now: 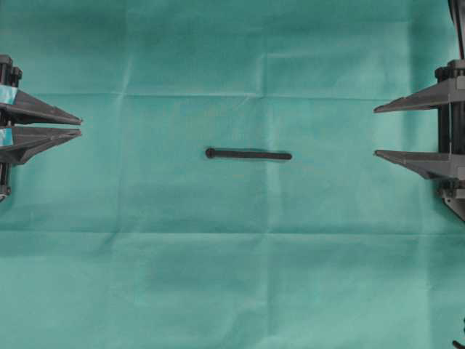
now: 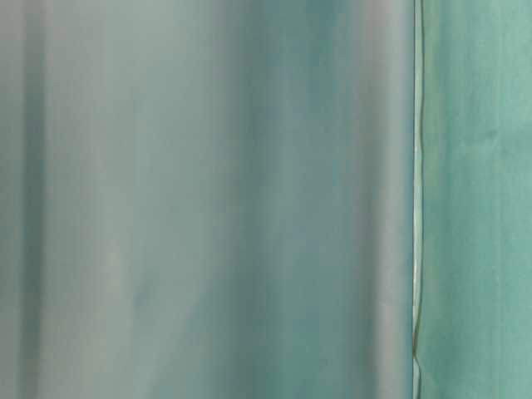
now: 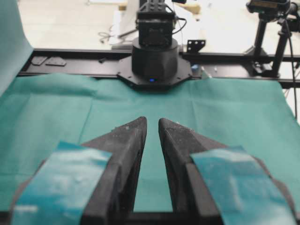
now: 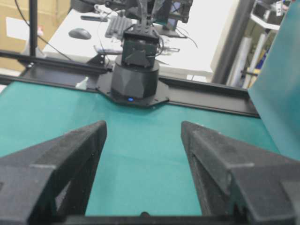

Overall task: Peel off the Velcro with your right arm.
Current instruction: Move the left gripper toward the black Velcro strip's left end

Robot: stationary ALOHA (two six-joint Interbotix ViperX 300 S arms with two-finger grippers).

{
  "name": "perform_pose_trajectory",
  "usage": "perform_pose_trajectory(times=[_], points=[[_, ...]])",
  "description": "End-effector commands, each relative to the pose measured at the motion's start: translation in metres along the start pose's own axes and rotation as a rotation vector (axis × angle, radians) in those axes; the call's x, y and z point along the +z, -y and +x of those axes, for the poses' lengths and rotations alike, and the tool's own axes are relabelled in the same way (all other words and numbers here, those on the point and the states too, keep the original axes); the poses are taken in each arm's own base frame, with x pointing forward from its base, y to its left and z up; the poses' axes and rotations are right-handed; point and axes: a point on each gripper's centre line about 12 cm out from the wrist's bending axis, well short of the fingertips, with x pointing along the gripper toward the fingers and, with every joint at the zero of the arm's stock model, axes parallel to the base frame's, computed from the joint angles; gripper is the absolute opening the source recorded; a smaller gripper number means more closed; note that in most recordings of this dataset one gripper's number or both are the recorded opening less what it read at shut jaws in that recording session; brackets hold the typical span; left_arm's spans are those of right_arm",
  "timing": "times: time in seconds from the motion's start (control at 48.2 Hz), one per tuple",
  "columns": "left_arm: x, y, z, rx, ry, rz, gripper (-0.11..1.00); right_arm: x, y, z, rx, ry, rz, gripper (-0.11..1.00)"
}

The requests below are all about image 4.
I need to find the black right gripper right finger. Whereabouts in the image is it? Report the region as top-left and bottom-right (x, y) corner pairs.
(181, 121), (300, 225)

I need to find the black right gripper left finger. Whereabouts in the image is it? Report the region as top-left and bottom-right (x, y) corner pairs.
(0, 120), (107, 225)

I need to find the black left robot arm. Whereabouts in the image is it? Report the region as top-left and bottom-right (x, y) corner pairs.
(112, 0), (159, 99)

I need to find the green table cloth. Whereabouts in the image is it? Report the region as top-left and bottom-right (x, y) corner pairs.
(0, 82), (278, 216)

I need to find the green side panel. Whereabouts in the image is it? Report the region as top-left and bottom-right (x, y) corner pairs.
(248, 0), (300, 160)

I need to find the black computer mouse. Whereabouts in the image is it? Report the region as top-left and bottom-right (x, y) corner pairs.
(68, 28), (91, 40)

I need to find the white desk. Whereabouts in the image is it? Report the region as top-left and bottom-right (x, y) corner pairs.
(45, 0), (238, 73)

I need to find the cardboard box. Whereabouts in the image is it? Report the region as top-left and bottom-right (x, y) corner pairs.
(0, 0), (73, 71)

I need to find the black monitor stand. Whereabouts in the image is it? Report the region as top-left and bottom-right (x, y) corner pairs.
(159, 19), (180, 38)

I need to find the black keyboard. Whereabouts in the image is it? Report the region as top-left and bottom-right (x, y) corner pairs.
(105, 16), (133, 40)

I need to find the black vertical pole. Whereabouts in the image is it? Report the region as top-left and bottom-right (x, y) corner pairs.
(29, 0), (38, 57)

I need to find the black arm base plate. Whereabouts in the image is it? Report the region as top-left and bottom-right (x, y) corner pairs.
(96, 75), (170, 108)

